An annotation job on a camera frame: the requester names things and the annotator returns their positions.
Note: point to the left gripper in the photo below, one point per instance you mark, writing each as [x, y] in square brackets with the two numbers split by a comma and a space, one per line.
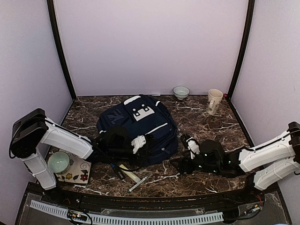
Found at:
[145, 147]

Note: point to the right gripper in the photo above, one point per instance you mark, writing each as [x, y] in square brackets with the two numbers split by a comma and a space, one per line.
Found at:
[187, 155]

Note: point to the navy blue student backpack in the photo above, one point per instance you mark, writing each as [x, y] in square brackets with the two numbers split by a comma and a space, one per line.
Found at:
[143, 115]

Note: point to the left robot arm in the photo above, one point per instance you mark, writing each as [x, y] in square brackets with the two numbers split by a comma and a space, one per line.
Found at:
[35, 128]

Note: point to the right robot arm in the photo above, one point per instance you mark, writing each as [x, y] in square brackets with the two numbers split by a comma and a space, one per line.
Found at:
[267, 163]

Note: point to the blue black marker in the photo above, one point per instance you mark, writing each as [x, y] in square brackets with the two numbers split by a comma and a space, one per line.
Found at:
[118, 172]

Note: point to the yellow highlighter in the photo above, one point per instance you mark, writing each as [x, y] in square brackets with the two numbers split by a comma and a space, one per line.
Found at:
[131, 175]

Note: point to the floral square plate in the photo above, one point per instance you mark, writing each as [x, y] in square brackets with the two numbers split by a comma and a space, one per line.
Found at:
[78, 171]

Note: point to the white green pen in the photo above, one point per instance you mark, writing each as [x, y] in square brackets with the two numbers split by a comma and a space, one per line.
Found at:
[137, 184]

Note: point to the green bowl on plate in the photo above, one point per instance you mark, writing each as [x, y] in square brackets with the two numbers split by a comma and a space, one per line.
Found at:
[59, 162]

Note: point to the cream ceramic mug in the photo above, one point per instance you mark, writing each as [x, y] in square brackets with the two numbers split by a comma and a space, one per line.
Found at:
[214, 99]

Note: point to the small green bowl at back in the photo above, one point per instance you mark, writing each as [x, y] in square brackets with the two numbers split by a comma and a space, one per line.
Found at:
[181, 92]

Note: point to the small circuit board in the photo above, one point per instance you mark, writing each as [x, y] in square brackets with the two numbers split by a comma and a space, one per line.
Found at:
[76, 216]

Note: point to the black front rail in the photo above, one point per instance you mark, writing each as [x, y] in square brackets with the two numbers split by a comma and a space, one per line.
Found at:
[165, 193]

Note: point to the white slotted cable duct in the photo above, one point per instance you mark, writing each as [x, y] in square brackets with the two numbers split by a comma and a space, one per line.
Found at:
[110, 217]

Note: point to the right black frame post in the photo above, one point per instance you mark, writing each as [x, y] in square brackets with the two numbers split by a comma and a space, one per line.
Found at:
[242, 50]

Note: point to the black frame post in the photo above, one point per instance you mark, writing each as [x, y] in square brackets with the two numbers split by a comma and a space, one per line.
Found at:
[59, 48]
[242, 50]

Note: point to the left black frame post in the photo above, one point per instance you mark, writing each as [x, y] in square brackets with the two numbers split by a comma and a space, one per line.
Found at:
[59, 48]

